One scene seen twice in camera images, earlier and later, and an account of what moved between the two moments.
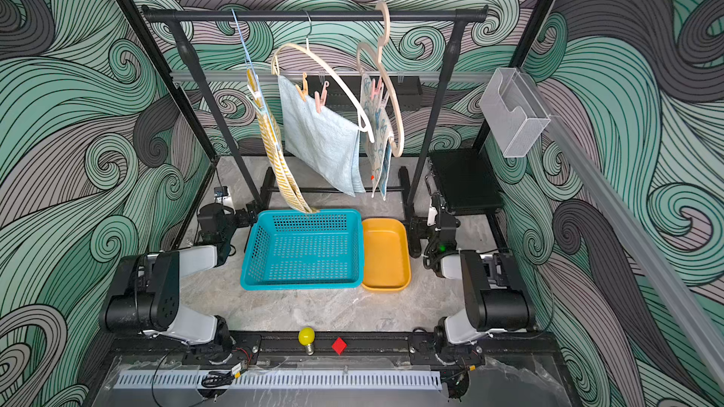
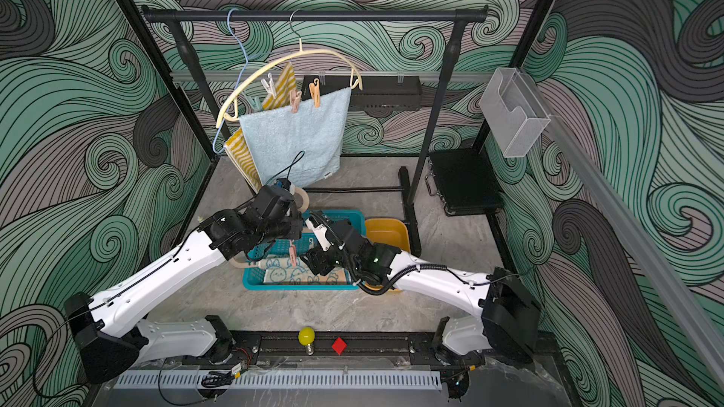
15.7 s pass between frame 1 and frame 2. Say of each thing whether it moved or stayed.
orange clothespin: moved
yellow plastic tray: stayed
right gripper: moved
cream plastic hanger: moved
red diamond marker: stayed
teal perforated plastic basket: stayed
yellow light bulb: stayed
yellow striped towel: moved
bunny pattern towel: moved
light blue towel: moved
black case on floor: stayed
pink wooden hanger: moved
